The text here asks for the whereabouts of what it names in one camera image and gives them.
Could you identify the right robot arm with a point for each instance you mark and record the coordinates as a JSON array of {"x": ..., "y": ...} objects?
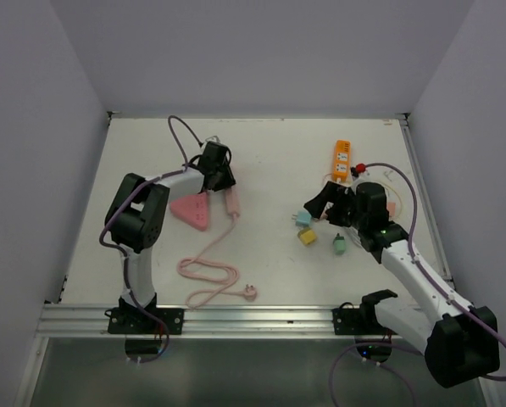
[{"x": 456, "y": 338}]

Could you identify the right side rail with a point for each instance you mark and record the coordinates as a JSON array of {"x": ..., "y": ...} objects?
[{"x": 430, "y": 220}]

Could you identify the long pink power strip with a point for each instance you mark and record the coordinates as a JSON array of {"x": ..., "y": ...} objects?
[{"x": 232, "y": 202}]

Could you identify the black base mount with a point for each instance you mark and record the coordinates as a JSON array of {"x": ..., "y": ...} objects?
[
  {"x": 133, "y": 322},
  {"x": 348, "y": 320}
]

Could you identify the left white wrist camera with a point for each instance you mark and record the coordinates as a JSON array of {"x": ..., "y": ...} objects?
[{"x": 213, "y": 139}]

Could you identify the yellow cube plug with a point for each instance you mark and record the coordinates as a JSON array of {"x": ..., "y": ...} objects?
[{"x": 307, "y": 236}]

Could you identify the aluminium front rail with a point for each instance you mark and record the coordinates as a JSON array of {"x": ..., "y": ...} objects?
[{"x": 213, "y": 322}]

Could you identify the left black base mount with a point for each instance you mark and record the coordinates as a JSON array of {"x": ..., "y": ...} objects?
[{"x": 133, "y": 322}]

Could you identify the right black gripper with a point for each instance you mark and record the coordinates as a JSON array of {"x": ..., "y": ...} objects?
[{"x": 332, "y": 192}]

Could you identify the green cube plug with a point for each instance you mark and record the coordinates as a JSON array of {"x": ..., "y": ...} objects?
[{"x": 339, "y": 245}]

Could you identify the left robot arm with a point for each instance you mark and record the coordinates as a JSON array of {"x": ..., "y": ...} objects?
[{"x": 135, "y": 218}]

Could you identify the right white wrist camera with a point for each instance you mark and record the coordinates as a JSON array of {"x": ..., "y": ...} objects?
[{"x": 360, "y": 174}]

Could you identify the pink charger plug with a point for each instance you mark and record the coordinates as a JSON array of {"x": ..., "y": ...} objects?
[{"x": 391, "y": 208}]

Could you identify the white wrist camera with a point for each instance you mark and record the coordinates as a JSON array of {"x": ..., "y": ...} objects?
[
  {"x": 213, "y": 139},
  {"x": 360, "y": 174}
]

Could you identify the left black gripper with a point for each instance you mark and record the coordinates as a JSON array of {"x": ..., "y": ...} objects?
[{"x": 228, "y": 180}]

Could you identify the orange power strip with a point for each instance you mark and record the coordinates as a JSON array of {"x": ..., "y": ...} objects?
[{"x": 341, "y": 161}]

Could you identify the pink triangular socket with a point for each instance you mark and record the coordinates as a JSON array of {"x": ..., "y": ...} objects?
[{"x": 192, "y": 210}]

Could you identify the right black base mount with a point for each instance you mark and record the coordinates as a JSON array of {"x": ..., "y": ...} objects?
[{"x": 348, "y": 320}]

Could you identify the teal cube plug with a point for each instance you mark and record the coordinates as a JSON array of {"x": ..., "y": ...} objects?
[{"x": 302, "y": 219}]

